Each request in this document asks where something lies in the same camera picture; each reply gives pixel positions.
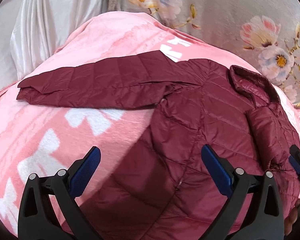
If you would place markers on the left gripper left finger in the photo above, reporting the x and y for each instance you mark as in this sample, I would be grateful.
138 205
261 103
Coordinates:
37 219

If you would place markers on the silver satin curtain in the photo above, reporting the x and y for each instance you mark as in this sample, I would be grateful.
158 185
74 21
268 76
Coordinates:
32 30

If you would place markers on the person's right hand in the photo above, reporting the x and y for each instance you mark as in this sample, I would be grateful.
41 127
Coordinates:
291 218

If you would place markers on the grey floral quilt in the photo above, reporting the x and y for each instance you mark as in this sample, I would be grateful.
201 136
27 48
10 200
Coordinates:
265 33

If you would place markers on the maroon quilted puffer jacket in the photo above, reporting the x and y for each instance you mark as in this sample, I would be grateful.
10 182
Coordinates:
161 189

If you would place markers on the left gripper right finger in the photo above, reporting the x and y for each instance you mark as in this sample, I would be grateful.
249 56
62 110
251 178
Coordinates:
253 208

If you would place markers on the pink white patterned blanket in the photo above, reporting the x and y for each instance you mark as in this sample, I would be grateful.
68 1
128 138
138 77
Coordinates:
46 139

